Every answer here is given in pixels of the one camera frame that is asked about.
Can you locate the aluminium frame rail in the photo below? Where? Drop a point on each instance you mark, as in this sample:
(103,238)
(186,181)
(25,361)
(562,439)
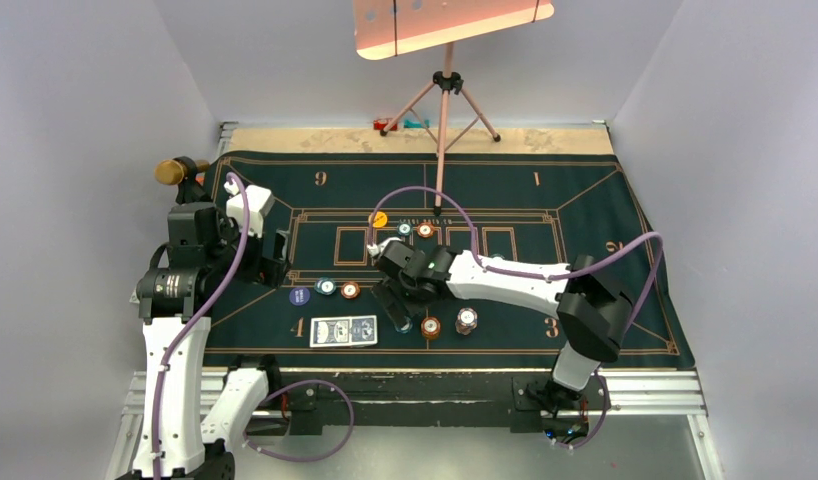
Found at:
(631,392)

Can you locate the teal clip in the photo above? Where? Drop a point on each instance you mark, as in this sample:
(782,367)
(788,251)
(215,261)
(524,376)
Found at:
(416,124)

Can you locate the gold knob black clamp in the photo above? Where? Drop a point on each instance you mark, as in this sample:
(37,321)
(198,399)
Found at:
(184,173)

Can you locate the red clip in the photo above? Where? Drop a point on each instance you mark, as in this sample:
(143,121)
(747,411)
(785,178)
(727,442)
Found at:
(384,124)

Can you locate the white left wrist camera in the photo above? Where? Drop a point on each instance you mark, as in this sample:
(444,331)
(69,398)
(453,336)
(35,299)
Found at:
(250,202)

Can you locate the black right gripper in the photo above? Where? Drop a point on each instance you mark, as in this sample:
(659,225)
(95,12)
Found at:
(388,290)

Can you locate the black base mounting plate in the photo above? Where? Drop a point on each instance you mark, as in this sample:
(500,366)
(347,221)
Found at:
(519,401)

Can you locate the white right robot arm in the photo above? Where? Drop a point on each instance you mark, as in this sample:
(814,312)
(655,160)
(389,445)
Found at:
(591,306)

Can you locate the dark green poker mat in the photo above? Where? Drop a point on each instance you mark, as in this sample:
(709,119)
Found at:
(532,208)

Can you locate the orange poker chip stack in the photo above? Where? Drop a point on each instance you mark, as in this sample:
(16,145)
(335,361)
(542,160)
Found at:
(431,328)

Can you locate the white blue chip stack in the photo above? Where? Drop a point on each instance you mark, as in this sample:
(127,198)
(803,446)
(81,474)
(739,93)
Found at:
(466,321)

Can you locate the blue small blind button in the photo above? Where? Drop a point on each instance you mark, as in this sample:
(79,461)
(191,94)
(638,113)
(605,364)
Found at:
(299,296)

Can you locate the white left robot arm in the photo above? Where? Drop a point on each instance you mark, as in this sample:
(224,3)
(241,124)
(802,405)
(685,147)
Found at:
(207,247)

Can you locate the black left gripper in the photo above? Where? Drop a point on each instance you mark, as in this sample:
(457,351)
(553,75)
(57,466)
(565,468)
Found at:
(265,270)

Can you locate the yellow big blind button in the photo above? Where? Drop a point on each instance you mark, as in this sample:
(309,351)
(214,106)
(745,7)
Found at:
(379,219)

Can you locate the blue playing card deck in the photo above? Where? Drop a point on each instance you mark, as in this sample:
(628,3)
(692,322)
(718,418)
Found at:
(340,332)

